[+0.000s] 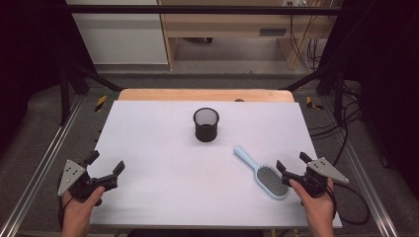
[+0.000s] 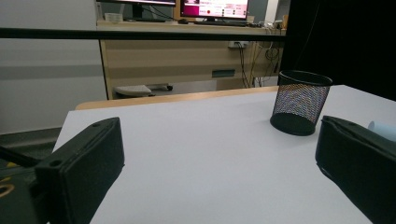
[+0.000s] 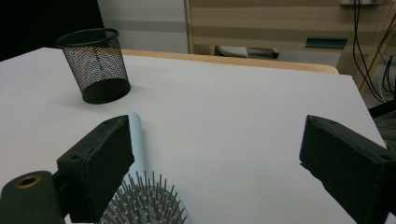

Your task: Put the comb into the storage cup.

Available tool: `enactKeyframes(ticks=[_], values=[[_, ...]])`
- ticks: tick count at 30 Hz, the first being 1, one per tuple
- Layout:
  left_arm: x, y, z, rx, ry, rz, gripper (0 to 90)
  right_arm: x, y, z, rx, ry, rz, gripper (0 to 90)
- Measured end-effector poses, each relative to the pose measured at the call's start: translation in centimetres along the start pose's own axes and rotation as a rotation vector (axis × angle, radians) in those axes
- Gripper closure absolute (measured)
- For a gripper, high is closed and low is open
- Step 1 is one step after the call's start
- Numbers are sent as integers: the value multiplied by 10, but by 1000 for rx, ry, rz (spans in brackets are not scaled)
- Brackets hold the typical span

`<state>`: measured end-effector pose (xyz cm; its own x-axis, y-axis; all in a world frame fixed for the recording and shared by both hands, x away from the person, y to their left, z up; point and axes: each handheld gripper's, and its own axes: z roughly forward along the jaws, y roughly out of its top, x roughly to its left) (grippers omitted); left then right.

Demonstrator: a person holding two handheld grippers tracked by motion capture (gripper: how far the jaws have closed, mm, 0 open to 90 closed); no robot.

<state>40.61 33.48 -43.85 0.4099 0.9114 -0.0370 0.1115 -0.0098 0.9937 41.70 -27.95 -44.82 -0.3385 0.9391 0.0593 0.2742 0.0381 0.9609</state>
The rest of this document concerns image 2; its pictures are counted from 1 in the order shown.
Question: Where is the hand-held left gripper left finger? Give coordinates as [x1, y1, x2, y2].
[33, 117, 126, 224]

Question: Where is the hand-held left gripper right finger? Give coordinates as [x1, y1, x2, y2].
[315, 115, 396, 224]

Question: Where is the light blue hair brush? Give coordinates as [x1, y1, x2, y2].
[368, 120, 396, 143]

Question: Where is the black mesh pen holder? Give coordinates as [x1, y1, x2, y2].
[269, 70, 333, 137]

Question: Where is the office chair base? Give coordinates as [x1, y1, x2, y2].
[113, 83, 174, 98]

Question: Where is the white partition panel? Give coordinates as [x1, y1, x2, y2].
[0, 0, 108, 134]

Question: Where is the black curtain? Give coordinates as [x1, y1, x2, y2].
[279, 0, 396, 102]

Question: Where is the wooden office desk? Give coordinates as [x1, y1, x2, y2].
[96, 19, 289, 101]

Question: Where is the clear plastic box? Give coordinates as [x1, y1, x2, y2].
[104, 12, 124, 23]

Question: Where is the dark computer monitor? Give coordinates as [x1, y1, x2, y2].
[96, 0, 177, 22]

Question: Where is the white power strip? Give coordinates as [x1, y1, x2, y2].
[228, 40, 250, 49]

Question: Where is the black keyboard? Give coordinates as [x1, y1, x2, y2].
[193, 20, 250, 27]

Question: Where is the monitor with pink screen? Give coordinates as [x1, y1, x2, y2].
[179, 0, 250, 21]

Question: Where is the left hand-held gripper cable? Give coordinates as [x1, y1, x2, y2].
[0, 145, 40, 167]

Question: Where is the black horizontal frame bar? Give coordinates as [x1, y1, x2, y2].
[0, 27, 288, 42]

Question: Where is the bundle of desk cables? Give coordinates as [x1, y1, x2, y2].
[236, 41, 281, 88]

